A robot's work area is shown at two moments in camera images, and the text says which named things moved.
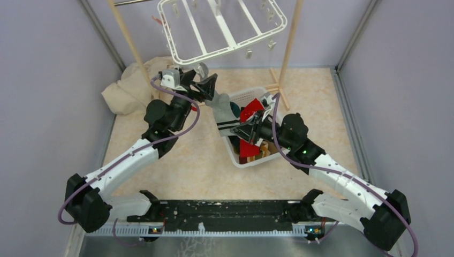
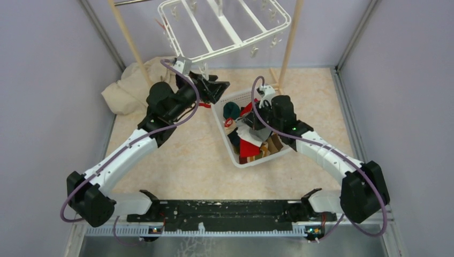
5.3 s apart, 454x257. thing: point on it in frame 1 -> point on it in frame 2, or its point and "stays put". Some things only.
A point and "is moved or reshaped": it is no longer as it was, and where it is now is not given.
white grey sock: [220, 104] is moved or reshaped
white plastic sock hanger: [196, 29] stays put
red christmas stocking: [247, 149] stays put
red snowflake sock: [249, 110] stays put
